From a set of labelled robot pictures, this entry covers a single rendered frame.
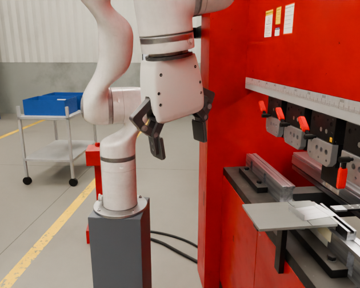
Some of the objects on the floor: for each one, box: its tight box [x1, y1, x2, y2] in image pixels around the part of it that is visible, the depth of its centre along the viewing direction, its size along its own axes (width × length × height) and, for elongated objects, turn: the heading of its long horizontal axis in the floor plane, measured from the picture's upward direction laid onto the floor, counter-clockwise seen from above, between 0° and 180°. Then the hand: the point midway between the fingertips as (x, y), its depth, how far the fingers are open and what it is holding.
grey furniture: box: [16, 106, 97, 186], centre depth 430 cm, size 90×67×95 cm
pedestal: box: [85, 142, 103, 244], centre depth 278 cm, size 20×25×83 cm
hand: (180, 144), depth 59 cm, fingers open, 8 cm apart
